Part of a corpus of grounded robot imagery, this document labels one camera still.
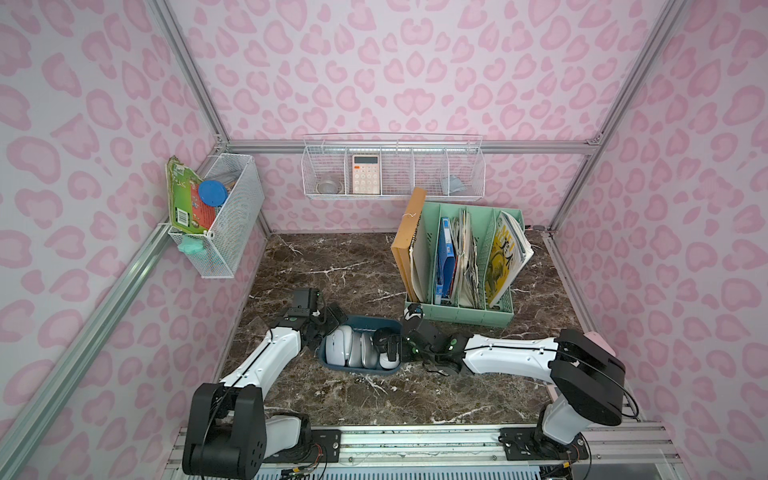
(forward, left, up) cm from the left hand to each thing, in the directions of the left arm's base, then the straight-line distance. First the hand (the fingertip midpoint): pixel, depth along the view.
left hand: (335, 317), depth 89 cm
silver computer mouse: (-10, -6, -3) cm, 12 cm away
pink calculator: (+38, -9, +23) cm, 45 cm away
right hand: (-9, -18, -1) cm, 20 cm away
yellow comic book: (+11, -51, +16) cm, 54 cm away
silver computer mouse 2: (-10, -10, -4) cm, 15 cm away
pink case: (-5, -78, -5) cm, 79 cm away
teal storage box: (0, -10, -5) cm, 11 cm away
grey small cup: (+40, -37, +18) cm, 57 cm away
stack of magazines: (+15, -39, +14) cm, 44 cm away
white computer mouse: (-13, -16, -4) cm, 21 cm away
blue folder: (+10, -33, +12) cm, 36 cm away
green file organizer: (+25, -46, +13) cm, 54 cm away
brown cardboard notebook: (+5, -21, +26) cm, 34 cm away
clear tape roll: (+35, +3, +20) cm, 41 cm away
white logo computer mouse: (-8, -1, -3) cm, 9 cm away
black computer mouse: (-6, -14, -1) cm, 15 cm away
